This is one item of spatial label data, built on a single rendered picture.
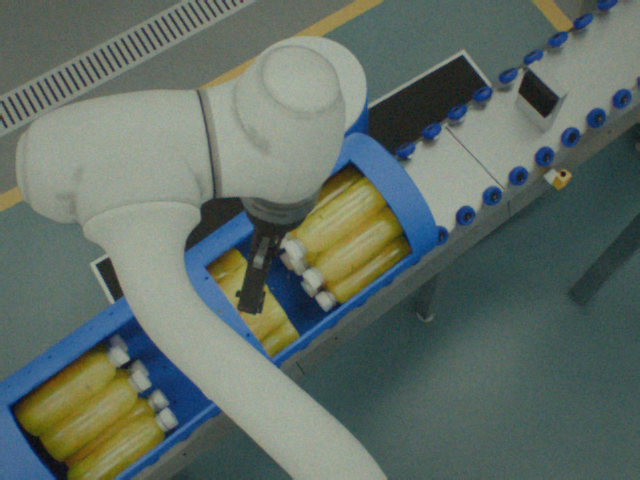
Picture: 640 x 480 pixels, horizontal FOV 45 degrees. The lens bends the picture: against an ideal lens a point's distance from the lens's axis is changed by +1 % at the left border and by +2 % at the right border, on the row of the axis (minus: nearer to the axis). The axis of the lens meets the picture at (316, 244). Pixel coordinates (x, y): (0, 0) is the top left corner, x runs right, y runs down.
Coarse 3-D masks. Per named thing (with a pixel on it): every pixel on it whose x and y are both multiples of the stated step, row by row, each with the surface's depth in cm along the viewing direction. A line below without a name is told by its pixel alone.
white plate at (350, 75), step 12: (300, 36) 176; (312, 36) 176; (312, 48) 175; (324, 48) 175; (336, 48) 175; (336, 60) 174; (348, 60) 173; (336, 72) 173; (348, 72) 172; (360, 72) 172; (348, 84) 171; (360, 84) 171; (348, 96) 170; (360, 96) 170; (348, 108) 169; (360, 108) 169; (348, 120) 168
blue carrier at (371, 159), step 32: (352, 160) 144; (384, 160) 143; (384, 192) 141; (416, 192) 142; (416, 224) 144; (192, 256) 143; (416, 256) 149; (288, 288) 165; (96, 320) 141; (128, 320) 138; (224, 320) 135; (320, 320) 157; (64, 352) 137; (128, 352) 159; (160, 352) 160; (288, 352) 144; (0, 384) 140; (32, 384) 134; (160, 384) 159; (192, 384) 158; (0, 416) 132; (192, 416) 152; (0, 448) 130; (32, 448) 149; (160, 448) 139
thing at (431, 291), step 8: (440, 272) 205; (448, 272) 212; (432, 280) 215; (440, 280) 214; (424, 288) 228; (432, 288) 220; (440, 288) 224; (424, 296) 234; (432, 296) 227; (440, 296) 235; (424, 304) 241; (432, 304) 238; (424, 312) 248; (432, 312) 250; (424, 320) 257
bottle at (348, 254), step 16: (384, 208) 149; (368, 224) 148; (384, 224) 148; (352, 240) 147; (368, 240) 147; (384, 240) 148; (320, 256) 148; (336, 256) 146; (352, 256) 147; (368, 256) 148; (320, 272) 147; (336, 272) 147
